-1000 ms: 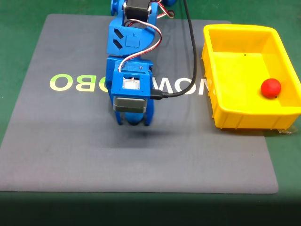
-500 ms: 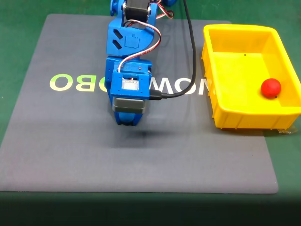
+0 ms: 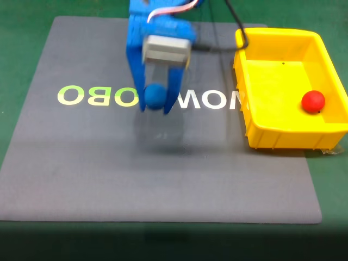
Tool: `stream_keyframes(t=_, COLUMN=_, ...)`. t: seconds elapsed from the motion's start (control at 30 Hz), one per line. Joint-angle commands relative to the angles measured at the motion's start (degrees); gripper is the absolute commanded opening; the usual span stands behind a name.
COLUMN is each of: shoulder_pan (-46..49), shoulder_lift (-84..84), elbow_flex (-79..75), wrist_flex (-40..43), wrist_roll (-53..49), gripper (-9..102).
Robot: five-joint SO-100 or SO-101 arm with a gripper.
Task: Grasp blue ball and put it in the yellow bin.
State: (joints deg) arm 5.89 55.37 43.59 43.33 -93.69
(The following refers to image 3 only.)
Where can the clear tape piece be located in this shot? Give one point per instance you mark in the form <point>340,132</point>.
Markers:
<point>332,150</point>

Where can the silver camera box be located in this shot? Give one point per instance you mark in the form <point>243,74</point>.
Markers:
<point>167,50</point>

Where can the grey mat with NOWROBO print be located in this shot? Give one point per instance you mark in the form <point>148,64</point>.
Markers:
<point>108,168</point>

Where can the blue ball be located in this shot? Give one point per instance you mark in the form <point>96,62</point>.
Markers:
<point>155,96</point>

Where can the red ball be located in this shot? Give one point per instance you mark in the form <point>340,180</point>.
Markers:
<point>313,101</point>

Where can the yellow plastic bin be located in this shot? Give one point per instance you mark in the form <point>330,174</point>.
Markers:
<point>272,89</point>

